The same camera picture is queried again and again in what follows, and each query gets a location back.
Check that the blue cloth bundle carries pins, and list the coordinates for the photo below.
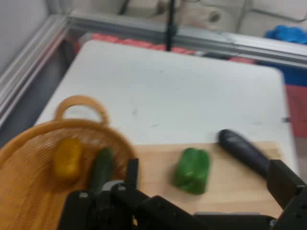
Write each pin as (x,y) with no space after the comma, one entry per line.
(287,34)

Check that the yellow bell pepper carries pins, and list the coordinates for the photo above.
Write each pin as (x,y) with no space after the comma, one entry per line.
(68,160)

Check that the dark green cucumber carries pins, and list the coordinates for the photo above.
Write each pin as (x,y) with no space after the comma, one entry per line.
(102,170)

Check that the beige cushioned sofa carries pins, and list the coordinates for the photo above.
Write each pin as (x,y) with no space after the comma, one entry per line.
(204,14)

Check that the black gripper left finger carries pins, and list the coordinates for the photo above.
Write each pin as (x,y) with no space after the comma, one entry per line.
(96,210)

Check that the black tripod stand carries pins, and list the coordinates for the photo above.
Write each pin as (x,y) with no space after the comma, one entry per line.
(171,24)

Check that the purple eggplant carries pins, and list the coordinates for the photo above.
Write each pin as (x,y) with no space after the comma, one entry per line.
(239,146)

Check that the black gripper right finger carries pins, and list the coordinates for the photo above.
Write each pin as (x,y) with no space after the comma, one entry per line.
(287,187)

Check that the long aluminium frame rail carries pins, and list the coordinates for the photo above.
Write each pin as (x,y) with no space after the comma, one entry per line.
(28,67)

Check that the green bell pepper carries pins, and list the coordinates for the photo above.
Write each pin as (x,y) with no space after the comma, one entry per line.
(192,171)

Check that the wooden cutting board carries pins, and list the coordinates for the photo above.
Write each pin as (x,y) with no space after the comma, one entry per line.
(230,191)

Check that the dark blue floor mat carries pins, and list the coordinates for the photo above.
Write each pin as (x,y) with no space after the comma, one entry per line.
(295,74)

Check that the short aluminium frame rail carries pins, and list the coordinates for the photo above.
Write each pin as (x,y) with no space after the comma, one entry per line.
(204,36)

